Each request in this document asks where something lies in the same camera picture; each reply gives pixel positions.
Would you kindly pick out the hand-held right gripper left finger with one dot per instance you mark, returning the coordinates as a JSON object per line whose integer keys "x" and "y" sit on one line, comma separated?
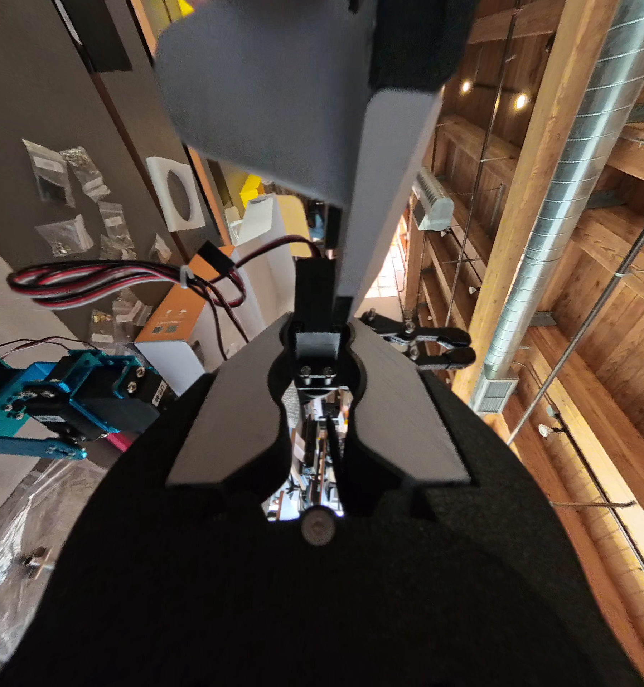
{"x": 231, "y": 419}

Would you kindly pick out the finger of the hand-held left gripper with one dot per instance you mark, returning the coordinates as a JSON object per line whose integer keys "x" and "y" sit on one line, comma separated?
{"x": 268, "y": 86}
{"x": 392, "y": 193}

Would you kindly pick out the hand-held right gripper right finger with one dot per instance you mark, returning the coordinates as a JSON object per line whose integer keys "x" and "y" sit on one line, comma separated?
{"x": 408, "y": 419}

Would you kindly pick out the black toy robot claw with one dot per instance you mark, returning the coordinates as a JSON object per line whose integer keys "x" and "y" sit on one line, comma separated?
{"x": 429, "y": 338}

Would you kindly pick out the blue toy robot arm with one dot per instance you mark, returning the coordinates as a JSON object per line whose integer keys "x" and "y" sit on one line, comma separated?
{"x": 75, "y": 397}

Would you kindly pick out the black desk panel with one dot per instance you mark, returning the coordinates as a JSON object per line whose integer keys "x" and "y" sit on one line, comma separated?
{"x": 96, "y": 32}

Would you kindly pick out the dark grey desk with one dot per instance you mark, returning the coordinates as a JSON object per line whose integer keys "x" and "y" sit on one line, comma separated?
{"x": 43, "y": 86}

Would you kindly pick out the hanging linear lamp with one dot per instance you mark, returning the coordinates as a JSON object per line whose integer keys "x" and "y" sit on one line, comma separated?
{"x": 435, "y": 199}

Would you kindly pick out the white parts box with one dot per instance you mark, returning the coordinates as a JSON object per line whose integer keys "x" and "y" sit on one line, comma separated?
{"x": 177, "y": 367}

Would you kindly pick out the yellow chair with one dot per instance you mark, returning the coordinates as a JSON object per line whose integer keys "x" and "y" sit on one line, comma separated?
{"x": 295, "y": 220}

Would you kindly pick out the orange cardboard sleeve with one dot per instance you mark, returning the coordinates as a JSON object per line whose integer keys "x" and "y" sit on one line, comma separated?
{"x": 188, "y": 311}

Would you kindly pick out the white foam packing piece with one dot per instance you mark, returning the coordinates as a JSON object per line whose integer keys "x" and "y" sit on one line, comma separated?
{"x": 155, "y": 172}

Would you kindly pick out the pile of small parts bags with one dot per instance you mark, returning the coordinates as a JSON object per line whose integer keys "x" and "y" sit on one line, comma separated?
{"x": 59, "y": 172}

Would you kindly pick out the silver ventilation duct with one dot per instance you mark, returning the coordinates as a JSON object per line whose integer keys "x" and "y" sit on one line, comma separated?
{"x": 580, "y": 161}

